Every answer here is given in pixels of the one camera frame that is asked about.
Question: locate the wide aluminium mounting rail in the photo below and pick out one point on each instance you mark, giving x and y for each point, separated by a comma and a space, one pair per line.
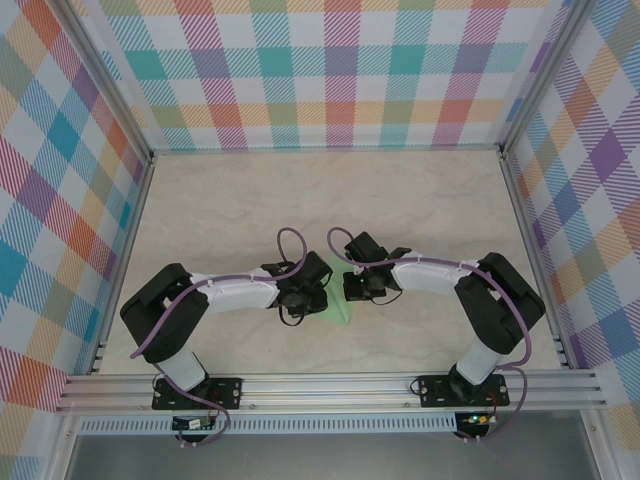
325, 392

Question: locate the aluminium table edge rail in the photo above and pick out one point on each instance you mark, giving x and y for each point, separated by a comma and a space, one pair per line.
132, 235
530, 240

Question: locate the aluminium frame post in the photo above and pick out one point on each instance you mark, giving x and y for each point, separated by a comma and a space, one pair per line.
545, 75
100, 75

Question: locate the green paper sheet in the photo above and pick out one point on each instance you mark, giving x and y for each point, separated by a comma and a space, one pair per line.
337, 310

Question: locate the grey metal panel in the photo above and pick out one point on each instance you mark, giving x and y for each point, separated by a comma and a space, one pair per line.
325, 457

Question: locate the thin aluminium table edge strip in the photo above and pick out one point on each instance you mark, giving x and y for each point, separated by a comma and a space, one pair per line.
325, 148

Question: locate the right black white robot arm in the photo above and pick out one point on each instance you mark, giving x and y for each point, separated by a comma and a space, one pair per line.
500, 310

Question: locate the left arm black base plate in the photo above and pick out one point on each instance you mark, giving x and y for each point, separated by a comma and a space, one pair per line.
227, 390

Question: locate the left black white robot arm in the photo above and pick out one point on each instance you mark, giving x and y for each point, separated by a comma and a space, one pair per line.
160, 320

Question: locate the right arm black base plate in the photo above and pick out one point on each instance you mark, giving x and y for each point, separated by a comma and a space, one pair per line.
430, 392

